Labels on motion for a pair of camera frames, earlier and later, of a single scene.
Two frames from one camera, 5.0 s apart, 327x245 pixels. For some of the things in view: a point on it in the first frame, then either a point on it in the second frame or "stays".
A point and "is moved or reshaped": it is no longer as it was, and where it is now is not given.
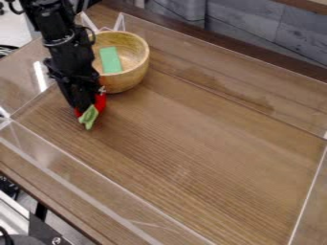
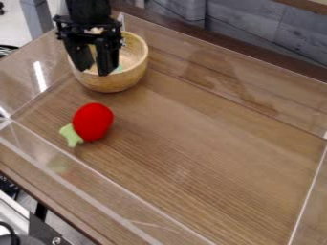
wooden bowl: x=119 y=58 stays
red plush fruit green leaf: x=87 y=115 is moved or reshaped
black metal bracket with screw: x=43 y=230 stays
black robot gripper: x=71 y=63 → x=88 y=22
